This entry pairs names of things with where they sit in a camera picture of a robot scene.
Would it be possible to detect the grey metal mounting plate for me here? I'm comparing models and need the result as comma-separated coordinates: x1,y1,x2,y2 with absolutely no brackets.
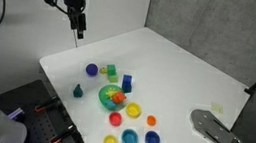
186,108,248,143

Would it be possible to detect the dark blue plastic cup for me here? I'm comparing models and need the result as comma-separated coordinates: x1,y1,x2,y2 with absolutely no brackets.
143,130,163,143

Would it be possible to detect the purple small tool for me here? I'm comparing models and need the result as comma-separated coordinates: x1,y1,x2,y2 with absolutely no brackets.
6,105,26,122

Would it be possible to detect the light blue toy piece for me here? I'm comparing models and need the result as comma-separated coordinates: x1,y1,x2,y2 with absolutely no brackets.
104,99,119,109

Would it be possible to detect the bright blue cube block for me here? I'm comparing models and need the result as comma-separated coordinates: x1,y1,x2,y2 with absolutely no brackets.
121,74,134,86

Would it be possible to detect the black perforated breadboard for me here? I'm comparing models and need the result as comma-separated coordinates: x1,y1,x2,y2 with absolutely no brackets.
0,73,100,143

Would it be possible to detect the yellow toy block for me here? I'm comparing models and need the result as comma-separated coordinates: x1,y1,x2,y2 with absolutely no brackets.
98,66,109,76

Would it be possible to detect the light green cube block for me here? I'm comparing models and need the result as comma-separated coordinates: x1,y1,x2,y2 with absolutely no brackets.
106,73,120,84

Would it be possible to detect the yellow gear toy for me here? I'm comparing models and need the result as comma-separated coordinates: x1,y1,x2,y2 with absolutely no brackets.
104,87,118,100

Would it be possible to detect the orange toy object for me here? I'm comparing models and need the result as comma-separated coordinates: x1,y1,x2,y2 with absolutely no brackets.
110,90,128,105

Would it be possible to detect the dark blue cube block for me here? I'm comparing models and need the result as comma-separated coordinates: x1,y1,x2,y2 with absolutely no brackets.
121,82,133,95

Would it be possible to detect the red plastic cup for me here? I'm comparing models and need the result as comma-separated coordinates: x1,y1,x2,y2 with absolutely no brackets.
107,110,124,128

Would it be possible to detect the purple bumpy ball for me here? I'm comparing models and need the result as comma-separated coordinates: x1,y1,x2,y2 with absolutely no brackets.
84,63,101,78

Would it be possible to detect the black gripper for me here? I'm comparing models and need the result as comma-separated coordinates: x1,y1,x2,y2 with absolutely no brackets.
57,0,92,41

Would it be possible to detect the teal toy figure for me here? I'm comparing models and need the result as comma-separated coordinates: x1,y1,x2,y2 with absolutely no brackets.
72,82,86,99

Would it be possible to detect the green plastic bowl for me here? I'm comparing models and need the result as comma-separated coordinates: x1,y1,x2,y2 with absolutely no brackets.
96,83,129,113

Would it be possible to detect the light blue plastic cup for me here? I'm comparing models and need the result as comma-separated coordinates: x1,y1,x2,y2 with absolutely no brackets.
120,127,141,143

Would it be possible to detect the yellow plastic cup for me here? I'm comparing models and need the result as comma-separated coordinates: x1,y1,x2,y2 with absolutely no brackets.
102,133,120,143
124,101,144,120

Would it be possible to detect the pale yellow tape piece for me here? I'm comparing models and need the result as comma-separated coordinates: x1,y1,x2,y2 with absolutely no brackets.
210,102,225,115

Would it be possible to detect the orange handled black clamp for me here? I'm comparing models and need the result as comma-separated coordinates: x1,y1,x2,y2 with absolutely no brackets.
48,120,78,143
33,92,62,116

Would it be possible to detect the small orange plastic cup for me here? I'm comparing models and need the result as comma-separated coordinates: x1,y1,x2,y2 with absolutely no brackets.
145,114,158,128

